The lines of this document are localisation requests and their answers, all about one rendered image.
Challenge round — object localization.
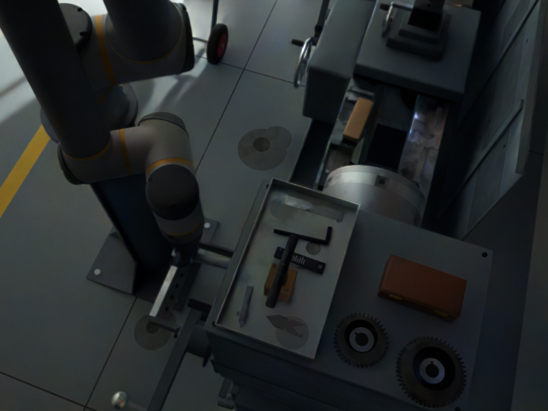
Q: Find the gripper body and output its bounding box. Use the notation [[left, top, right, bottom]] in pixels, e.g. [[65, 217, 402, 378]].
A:
[[172, 233, 203, 269]]

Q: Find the silver perforated station strip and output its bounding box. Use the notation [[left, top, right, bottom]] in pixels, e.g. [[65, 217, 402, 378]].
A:
[[148, 264, 190, 318]]

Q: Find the small dark pin lever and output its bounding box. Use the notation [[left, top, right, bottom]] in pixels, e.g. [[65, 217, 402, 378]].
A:
[[147, 320, 182, 338]]

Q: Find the black chuck key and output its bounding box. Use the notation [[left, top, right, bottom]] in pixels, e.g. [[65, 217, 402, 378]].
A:
[[264, 226, 334, 309]]

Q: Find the dark long lever bar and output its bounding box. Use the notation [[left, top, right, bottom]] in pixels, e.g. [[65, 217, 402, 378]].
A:
[[144, 298, 206, 411]]

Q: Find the lever with silver ball knob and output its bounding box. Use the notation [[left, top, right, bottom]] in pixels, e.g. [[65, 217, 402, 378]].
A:
[[110, 390, 151, 411]]

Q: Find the small dark change gear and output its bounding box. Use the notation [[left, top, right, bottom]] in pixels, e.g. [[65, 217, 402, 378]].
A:
[[333, 312, 391, 369]]

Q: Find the silver lathe chuck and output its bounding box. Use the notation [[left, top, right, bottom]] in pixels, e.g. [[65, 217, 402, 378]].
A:
[[321, 164, 426, 228]]

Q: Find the dark grey lathe body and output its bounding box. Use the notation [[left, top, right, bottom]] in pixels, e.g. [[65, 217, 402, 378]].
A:
[[188, 0, 494, 411]]

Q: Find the large dark change gear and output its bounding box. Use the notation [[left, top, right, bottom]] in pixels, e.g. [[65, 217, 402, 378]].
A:
[[395, 335, 468, 410]]

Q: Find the grey metal tray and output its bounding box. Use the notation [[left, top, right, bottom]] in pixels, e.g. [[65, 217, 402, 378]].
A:
[[212, 177, 361, 361]]

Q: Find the grey pointed tool bit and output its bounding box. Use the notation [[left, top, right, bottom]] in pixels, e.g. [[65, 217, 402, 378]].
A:
[[236, 285, 254, 328]]

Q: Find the orange wooden block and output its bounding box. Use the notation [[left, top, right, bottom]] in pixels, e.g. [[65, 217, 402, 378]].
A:
[[263, 263, 299, 303]]

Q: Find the dark grey diamond-shaped insert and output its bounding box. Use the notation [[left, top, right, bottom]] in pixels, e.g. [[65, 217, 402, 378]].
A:
[[265, 313, 303, 337]]

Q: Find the black gauge with white marks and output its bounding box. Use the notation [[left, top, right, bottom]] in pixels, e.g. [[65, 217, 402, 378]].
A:
[[273, 245, 327, 275]]

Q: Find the hand truck with red wheel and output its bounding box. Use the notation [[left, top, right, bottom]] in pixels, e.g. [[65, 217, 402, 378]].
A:
[[193, 0, 233, 66]]

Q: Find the orange oblong block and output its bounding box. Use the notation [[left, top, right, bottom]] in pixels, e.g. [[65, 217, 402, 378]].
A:
[[342, 96, 376, 142]]

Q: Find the silver carriage handwheel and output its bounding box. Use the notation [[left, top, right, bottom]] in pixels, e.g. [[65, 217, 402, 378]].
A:
[[293, 39, 317, 88]]

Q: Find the orange-brown flat case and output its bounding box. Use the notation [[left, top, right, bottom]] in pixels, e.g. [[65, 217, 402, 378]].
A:
[[376, 254, 469, 323]]

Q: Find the grey cabinet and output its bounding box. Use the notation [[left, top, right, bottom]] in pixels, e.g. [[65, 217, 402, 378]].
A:
[[424, 0, 548, 241]]

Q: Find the silver cylinder handle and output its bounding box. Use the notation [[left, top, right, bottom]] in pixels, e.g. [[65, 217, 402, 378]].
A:
[[196, 250, 233, 270]]

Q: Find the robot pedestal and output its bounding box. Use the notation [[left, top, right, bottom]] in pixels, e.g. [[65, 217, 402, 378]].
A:
[[86, 176, 219, 295]]

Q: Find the silver slide crank handle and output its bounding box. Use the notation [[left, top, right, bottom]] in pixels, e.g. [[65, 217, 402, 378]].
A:
[[382, 0, 419, 38]]

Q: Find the black tool post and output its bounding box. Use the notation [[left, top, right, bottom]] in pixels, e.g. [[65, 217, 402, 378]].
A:
[[407, 0, 452, 29]]

